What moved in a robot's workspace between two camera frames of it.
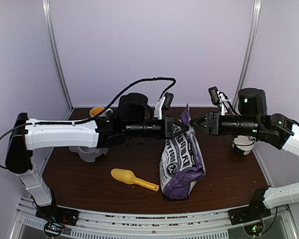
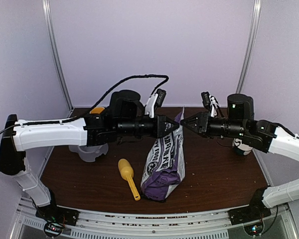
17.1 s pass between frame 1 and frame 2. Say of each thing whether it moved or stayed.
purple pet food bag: moved
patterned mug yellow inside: stayed
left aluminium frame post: stayed
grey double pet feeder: stayed
